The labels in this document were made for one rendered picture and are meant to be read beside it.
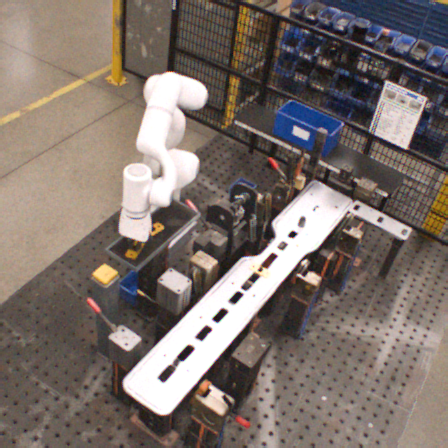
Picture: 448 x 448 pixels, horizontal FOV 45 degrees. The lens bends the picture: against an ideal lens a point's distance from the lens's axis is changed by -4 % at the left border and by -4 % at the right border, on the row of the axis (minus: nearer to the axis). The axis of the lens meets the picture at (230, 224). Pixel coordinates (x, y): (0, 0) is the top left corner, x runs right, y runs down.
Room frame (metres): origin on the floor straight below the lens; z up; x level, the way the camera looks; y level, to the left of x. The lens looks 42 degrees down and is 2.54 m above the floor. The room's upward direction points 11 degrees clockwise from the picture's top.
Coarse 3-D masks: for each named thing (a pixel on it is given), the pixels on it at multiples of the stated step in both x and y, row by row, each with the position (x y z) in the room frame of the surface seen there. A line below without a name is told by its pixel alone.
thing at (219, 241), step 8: (208, 232) 1.54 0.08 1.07; (216, 232) 1.55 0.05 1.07; (216, 240) 1.50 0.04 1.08; (224, 240) 1.51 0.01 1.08; (216, 248) 1.48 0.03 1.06; (224, 248) 1.51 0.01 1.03; (216, 256) 1.48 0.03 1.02; (224, 256) 1.52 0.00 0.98; (216, 272) 1.51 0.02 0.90; (216, 280) 1.51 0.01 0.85
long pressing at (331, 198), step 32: (320, 192) 2.01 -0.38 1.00; (288, 224) 1.76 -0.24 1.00; (320, 224) 1.79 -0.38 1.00; (256, 256) 1.53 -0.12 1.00; (288, 256) 1.57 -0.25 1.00; (224, 288) 1.34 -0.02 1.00; (256, 288) 1.37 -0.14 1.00; (192, 320) 1.17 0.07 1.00; (224, 320) 1.20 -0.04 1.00; (160, 352) 1.02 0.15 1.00; (192, 352) 1.04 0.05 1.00; (128, 384) 0.88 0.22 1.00; (160, 384) 0.90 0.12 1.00; (192, 384) 0.92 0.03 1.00
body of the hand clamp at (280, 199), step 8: (280, 184) 1.95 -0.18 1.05; (280, 192) 1.93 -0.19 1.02; (288, 192) 1.93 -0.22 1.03; (272, 200) 1.94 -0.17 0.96; (280, 200) 1.93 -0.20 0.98; (288, 200) 1.95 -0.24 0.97; (272, 208) 1.94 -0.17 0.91; (280, 208) 1.92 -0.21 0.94; (272, 216) 1.94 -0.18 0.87; (272, 232) 1.93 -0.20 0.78; (264, 240) 1.94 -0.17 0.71
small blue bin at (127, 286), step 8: (136, 272) 1.53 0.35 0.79; (128, 280) 1.50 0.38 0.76; (136, 280) 1.52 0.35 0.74; (120, 288) 1.44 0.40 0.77; (128, 288) 1.49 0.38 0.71; (136, 288) 1.51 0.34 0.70; (120, 296) 1.44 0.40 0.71; (128, 296) 1.42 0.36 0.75; (136, 296) 1.41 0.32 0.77; (136, 304) 1.42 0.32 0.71
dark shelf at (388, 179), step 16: (256, 112) 2.56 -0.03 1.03; (272, 112) 2.59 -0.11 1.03; (256, 128) 2.40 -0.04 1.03; (272, 128) 2.43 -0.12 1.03; (288, 144) 2.31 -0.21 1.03; (320, 160) 2.23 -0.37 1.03; (336, 160) 2.25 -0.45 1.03; (352, 160) 2.28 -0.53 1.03; (368, 160) 2.31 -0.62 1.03; (352, 176) 2.15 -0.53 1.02; (368, 176) 2.17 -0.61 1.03; (384, 176) 2.20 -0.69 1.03; (400, 176) 2.23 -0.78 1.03; (384, 192) 2.08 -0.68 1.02
